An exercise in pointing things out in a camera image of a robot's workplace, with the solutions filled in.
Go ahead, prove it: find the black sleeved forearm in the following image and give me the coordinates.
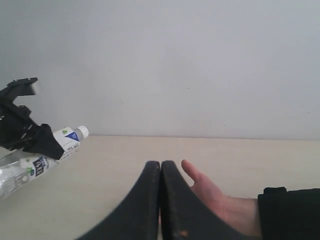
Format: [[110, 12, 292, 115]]
[[257, 187, 320, 240]]

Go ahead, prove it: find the person's open right hand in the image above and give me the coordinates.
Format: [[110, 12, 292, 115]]
[[181, 159, 262, 239]]

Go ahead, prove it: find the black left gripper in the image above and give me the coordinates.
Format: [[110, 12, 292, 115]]
[[0, 77, 64, 160]]

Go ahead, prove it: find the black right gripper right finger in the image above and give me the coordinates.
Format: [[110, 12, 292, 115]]
[[160, 160, 247, 240]]

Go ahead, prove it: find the white blue label bottle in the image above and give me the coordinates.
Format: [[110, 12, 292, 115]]
[[0, 126, 89, 199]]

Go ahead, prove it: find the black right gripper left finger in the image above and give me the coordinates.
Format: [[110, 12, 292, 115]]
[[79, 161, 160, 240]]

